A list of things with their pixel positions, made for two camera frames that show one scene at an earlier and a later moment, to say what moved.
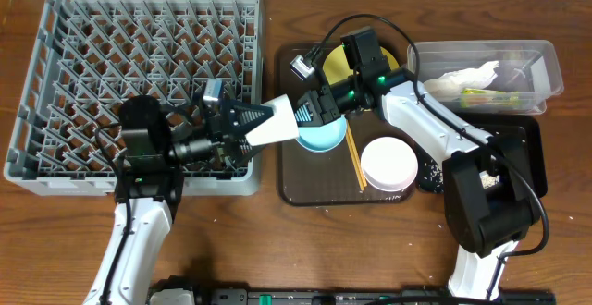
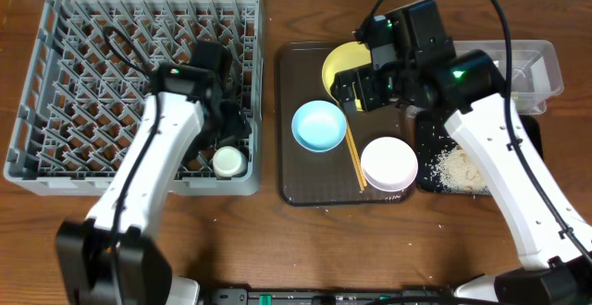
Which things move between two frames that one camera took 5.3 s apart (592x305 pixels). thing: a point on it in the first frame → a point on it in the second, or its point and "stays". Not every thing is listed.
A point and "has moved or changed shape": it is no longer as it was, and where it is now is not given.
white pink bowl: x=388 y=164 stays
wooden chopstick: x=355 y=157 stays
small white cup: x=280 y=127 has moved or changed shape
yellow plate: x=337 y=67 stays
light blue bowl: x=324 y=138 stays
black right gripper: x=317 y=102 → x=364 y=78
